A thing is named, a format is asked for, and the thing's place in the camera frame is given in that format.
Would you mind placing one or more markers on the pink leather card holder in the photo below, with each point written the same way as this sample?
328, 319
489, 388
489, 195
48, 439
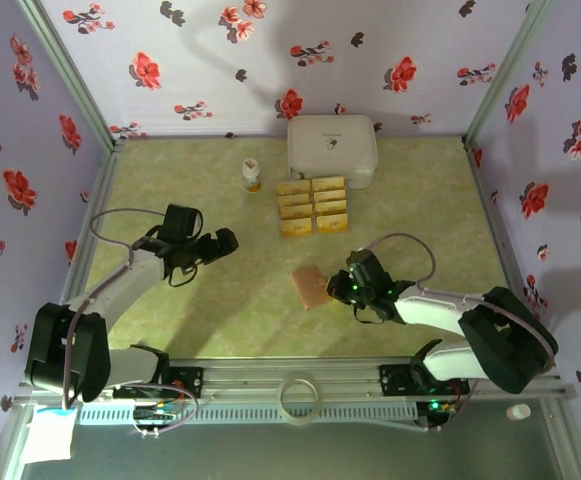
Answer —
310, 287

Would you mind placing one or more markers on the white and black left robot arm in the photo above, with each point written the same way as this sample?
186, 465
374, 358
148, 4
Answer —
120, 290

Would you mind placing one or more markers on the white pill bottle yellow label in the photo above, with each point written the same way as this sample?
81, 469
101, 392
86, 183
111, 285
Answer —
251, 177

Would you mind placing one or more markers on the clear tape roll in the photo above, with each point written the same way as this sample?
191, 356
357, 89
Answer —
301, 376

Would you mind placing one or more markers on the white plastic storage case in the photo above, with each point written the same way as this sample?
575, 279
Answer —
330, 150

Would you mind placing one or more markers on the white paper label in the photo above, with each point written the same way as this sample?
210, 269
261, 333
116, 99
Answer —
50, 435

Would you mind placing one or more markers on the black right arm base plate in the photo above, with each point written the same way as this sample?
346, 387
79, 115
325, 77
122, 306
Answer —
395, 380

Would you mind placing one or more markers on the aluminium side rail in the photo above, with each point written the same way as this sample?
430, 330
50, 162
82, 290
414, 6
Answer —
99, 200
499, 225

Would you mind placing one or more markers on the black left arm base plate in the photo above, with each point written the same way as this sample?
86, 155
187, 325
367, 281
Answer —
190, 382

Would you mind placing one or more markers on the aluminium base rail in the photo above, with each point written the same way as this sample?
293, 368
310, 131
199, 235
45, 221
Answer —
250, 380

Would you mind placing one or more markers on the aluminium frame post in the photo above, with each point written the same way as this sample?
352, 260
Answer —
70, 75
505, 75

